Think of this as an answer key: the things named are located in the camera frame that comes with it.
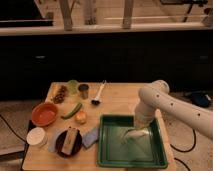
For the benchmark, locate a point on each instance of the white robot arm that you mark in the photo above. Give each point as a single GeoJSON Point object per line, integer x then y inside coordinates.
{"type": "Point", "coordinates": [155, 95]}

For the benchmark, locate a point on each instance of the green plastic tray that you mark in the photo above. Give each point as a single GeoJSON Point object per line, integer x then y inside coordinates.
{"type": "Point", "coordinates": [146, 152]}

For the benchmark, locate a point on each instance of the dark round plate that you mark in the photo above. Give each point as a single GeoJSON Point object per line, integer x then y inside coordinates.
{"type": "Point", "coordinates": [60, 141]}

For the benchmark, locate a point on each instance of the yellow onion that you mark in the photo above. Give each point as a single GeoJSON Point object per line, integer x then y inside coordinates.
{"type": "Point", "coordinates": [81, 117]}

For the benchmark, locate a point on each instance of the light blue cloth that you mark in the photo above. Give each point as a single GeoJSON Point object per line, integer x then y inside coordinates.
{"type": "Point", "coordinates": [52, 142]}

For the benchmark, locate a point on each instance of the bunch of dark grapes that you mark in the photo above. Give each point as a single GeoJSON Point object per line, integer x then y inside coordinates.
{"type": "Point", "coordinates": [60, 95]}

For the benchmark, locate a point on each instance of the green cucumber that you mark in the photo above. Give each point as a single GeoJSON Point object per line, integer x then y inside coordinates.
{"type": "Point", "coordinates": [73, 112]}

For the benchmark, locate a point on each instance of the wooden block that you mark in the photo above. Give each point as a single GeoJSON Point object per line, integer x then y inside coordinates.
{"type": "Point", "coordinates": [69, 140]}

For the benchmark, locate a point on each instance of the dark blue object floor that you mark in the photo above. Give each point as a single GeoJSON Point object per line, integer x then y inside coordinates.
{"type": "Point", "coordinates": [200, 99]}

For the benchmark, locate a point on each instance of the green cup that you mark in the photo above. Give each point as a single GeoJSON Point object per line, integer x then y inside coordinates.
{"type": "Point", "coordinates": [72, 86]}

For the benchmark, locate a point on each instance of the orange bowl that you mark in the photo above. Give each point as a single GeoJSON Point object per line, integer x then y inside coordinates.
{"type": "Point", "coordinates": [44, 114]}

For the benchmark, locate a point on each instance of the metal cup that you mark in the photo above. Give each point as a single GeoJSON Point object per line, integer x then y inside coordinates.
{"type": "Point", "coordinates": [84, 90]}

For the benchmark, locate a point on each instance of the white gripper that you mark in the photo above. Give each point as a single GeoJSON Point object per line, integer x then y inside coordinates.
{"type": "Point", "coordinates": [135, 133]}

